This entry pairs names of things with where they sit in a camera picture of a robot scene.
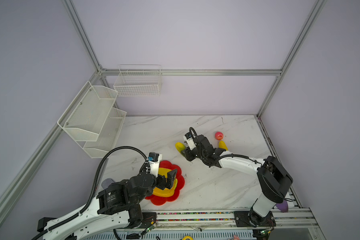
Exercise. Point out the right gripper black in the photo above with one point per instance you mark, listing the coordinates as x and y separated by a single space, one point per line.
186 153

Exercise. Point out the red fake apple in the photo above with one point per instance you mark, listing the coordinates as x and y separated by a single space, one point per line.
219 136

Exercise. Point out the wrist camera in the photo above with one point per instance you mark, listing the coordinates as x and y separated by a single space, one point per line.
152 159
188 137

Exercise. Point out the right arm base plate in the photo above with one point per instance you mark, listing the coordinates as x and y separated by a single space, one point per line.
252 219

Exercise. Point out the yellow fake mango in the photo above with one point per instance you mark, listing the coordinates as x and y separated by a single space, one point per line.
180 147
222 145

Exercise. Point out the red flower-shaped fruit bowl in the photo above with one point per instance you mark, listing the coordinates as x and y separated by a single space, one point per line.
158 201

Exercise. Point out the white mesh shelf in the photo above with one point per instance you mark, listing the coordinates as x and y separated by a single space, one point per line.
84 119
108 136

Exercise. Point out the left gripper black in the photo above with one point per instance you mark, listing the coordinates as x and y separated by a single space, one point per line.
170 178

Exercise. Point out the white wire basket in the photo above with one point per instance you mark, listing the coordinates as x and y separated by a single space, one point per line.
139 80

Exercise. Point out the white mesh shelf lower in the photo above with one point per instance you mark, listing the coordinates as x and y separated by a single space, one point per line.
108 136

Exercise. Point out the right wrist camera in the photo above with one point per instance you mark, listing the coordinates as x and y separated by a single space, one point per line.
188 137

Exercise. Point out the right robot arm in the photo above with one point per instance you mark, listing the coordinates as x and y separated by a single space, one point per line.
274 179

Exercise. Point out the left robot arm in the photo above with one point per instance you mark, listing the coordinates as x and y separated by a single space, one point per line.
117 206

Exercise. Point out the yellow fake banana bunch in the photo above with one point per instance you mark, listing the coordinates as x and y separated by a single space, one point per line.
165 193

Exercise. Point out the purple plastic scoop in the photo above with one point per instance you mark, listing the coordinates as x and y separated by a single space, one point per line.
283 207

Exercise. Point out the white mesh shelf upper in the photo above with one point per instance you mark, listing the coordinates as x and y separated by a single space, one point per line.
84 119

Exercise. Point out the aluminium front rail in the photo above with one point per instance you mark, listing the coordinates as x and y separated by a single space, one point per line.
226 219

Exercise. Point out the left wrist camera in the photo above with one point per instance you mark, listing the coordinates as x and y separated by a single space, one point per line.
152 159

